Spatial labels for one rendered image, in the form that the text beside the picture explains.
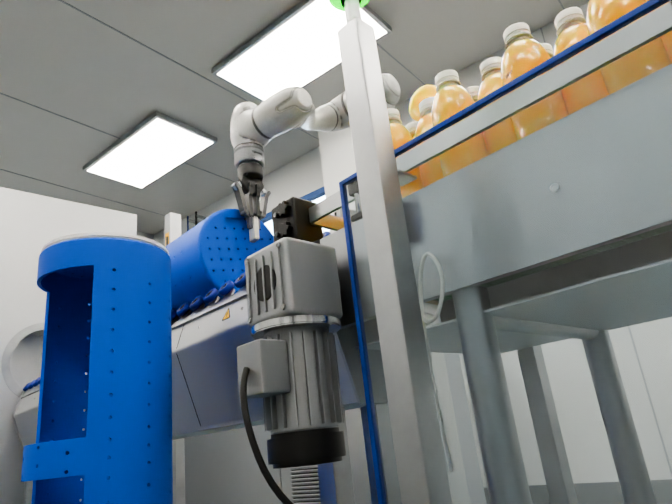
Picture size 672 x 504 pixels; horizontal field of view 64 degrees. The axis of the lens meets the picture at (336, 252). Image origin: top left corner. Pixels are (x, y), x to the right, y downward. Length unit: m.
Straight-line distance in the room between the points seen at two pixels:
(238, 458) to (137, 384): 2.72
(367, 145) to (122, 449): 0.76
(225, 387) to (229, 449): 2.55
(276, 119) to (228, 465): 2.80
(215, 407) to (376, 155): 0.94
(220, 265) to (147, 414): 0.49
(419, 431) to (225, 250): 1.04
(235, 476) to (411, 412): 3.34
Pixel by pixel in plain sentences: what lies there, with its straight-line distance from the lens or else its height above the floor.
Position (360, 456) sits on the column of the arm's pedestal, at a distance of 1.89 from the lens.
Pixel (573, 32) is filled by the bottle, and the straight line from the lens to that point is 0.88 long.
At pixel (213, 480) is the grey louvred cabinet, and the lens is 4.07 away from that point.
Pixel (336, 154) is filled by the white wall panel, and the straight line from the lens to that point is 4.95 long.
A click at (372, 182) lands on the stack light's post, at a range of 0.66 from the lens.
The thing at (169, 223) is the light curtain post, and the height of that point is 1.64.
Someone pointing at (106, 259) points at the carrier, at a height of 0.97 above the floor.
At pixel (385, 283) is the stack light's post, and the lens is 0.62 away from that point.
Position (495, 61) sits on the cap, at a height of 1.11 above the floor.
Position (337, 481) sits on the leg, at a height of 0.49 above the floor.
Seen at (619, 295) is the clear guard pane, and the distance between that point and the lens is 0.60.
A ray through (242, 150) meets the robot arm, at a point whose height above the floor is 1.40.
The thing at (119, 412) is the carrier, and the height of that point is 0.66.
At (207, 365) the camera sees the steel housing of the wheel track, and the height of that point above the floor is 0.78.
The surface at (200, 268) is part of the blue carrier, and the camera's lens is 1.48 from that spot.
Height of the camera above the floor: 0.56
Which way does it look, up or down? 19 degrees up
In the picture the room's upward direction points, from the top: 7 degrees counter-clockwise
